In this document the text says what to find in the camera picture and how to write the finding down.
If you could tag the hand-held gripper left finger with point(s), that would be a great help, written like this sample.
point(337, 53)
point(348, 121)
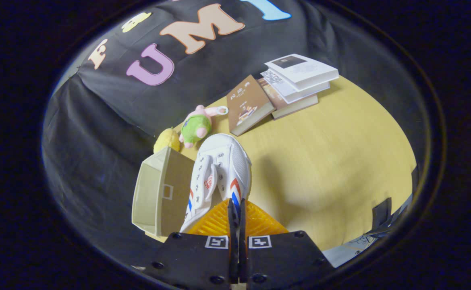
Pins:
point(232, 225)

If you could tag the green and pink plush toy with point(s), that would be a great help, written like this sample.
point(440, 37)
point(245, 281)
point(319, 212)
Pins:
point(195, 127)

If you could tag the yellow plush toy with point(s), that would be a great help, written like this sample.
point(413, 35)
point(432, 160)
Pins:
point(167, 139)

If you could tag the brown cover book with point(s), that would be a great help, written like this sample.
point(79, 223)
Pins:
point(245, 100)

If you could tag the white striped canvas shoe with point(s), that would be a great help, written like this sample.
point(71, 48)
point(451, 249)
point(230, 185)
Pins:
point(227, 161)

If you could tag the white book with dark photo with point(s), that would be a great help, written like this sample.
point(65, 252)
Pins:
point(303, 70)

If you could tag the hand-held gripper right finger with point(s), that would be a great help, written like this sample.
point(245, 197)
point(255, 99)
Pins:
point(242, 229)

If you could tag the beige storage box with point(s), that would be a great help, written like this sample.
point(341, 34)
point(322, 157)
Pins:
point(179, 209)

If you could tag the white patterned cover book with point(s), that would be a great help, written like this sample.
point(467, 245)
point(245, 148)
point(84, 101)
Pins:
point(283, 86)

